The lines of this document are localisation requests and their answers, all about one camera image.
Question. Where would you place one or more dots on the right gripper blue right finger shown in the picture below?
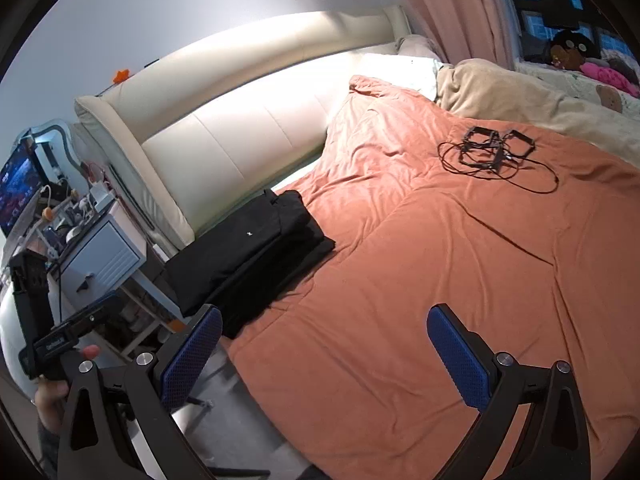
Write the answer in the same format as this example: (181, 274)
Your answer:
(466, 356)

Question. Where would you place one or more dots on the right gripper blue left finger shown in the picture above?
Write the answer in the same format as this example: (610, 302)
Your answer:
(183, 357)

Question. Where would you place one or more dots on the folded black clothes stack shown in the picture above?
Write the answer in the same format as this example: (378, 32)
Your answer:
(245, 262)

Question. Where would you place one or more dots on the pink clothing pile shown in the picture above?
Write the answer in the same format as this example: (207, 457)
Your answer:
(609, 76)

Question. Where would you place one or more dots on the left hand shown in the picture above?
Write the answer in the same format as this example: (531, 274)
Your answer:
(48, 400)

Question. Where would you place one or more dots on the white bedside table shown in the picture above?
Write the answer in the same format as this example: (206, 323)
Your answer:
(109, 255)

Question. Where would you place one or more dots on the orange-brown duvet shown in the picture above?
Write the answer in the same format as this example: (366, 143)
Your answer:
(545, 266)

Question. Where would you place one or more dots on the monitor screen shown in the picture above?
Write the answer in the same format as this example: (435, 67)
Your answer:
(21, 179)

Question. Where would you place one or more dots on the cream padded headboard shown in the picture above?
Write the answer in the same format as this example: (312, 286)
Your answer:
(193, 134)

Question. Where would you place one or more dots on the cream blanket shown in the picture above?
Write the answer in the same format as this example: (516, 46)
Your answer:
(481, 90)

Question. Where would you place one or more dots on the white pillow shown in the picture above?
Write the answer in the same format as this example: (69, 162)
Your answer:
(410, 62)

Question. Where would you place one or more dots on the brown plush toy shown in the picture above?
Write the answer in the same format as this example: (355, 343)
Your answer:
(569, 50)

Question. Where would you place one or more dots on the pink curtain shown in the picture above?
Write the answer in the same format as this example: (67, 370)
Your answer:
(464, 29)

